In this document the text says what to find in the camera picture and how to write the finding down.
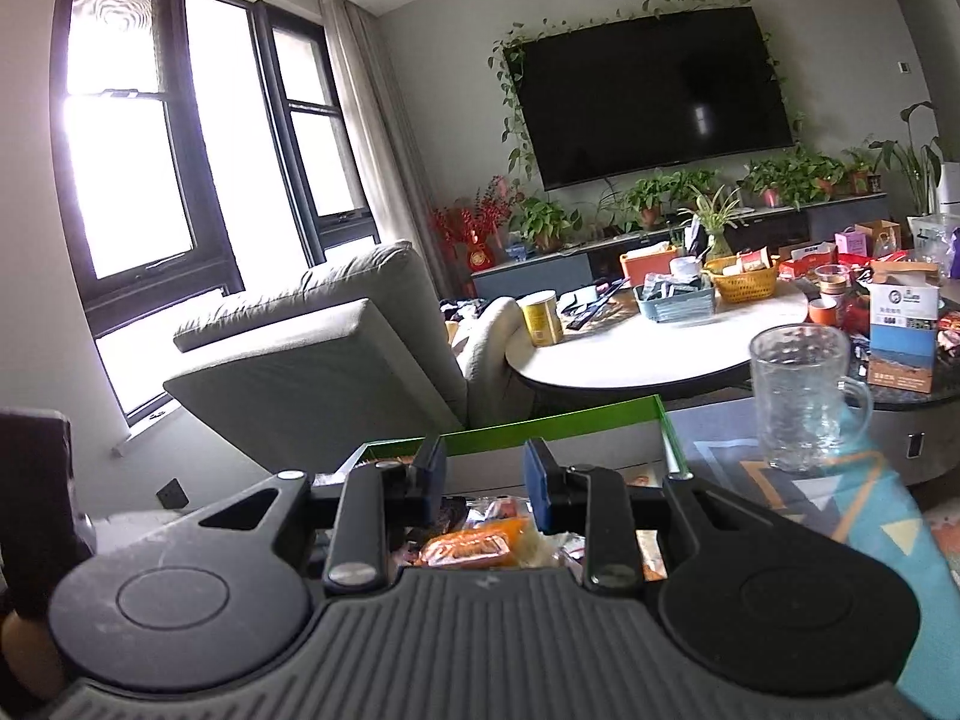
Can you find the pile of clothes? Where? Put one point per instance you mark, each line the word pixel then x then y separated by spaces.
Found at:
pixel 461 319

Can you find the red box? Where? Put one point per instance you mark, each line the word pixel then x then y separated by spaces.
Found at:
pixel 808 259

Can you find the yellow can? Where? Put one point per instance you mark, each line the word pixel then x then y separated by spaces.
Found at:
pixel 541 319

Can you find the dark wall socket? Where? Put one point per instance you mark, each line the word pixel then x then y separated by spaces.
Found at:
pixel 172 493

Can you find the pink gift bag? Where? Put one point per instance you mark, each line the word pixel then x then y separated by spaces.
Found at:
pixel 851 242

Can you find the grey armchair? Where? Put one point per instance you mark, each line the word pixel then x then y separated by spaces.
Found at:
pixel 322 360

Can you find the white air purifier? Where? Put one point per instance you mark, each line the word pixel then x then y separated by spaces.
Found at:
pixel 949 187

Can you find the spider plant in vase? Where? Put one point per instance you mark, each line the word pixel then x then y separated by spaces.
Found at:
pixel 712 217

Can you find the white box with dark label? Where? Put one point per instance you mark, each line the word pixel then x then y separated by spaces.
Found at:
pixel 904 337

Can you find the narrow dark framed window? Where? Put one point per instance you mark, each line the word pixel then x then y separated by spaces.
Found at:
pixel 270 127

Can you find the tall leafy plant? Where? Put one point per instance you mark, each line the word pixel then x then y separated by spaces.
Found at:
pixel 911 161

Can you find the small potted plant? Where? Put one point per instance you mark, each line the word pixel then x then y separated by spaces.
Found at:
pixel 860 172

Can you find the green cardboard box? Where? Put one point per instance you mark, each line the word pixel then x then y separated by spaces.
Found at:
pixel 585 424

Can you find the large dark framed window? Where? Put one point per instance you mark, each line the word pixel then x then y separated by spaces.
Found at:
pixel 195 270

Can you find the wall-mounted television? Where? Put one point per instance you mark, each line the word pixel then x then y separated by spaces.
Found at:
pixel 652 97

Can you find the dark chopsticks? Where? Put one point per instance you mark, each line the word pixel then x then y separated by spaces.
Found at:
pixel 596 304

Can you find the round white table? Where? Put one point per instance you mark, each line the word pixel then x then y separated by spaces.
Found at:
pixel 637 356

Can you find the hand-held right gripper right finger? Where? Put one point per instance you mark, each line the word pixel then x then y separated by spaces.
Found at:
pixel 538 487

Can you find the brown paper bag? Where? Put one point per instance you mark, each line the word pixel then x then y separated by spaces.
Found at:
pixel 885 236

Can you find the red flower arrangement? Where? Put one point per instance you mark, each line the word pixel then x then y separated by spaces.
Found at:
pixel 476 229

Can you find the orange box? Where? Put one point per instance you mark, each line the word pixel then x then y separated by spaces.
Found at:
pixel 649 266

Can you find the trailing vine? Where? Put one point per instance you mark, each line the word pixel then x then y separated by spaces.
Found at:
pixel 514 120

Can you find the clear plastic cup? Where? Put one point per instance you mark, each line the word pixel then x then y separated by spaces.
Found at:
pixel 832 277

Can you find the potted pothos plant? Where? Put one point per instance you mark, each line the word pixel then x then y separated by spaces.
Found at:
pixel 547 221
pixel 667 195
pixel 791 176

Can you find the yellow woven basket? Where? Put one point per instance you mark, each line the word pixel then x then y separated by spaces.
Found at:
pixel 742 285

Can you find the long beige red-print packet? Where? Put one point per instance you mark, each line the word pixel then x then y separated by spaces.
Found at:
pixel 651 555

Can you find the orange bread packet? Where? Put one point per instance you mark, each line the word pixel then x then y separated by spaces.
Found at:
pixel 472 544

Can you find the person's left hand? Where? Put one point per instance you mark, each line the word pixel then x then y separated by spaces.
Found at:
pixel 22 652

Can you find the orange cup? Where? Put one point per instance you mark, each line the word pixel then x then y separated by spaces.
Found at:
pixel 821 311

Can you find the dark round side table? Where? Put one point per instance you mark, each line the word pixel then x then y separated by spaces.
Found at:
pixel 937 435

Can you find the beige curtain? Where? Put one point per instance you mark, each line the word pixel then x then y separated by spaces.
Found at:
pixel 382 150

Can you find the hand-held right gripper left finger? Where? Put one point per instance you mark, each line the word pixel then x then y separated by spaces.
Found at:
pixel 433 476

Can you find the glass mug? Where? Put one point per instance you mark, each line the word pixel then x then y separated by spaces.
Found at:
pixel 795 397

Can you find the grey television cabinet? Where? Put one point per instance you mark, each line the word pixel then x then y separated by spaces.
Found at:
pixel 525 270

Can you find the blue plastic basket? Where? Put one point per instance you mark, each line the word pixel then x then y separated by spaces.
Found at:
pixel 675 304

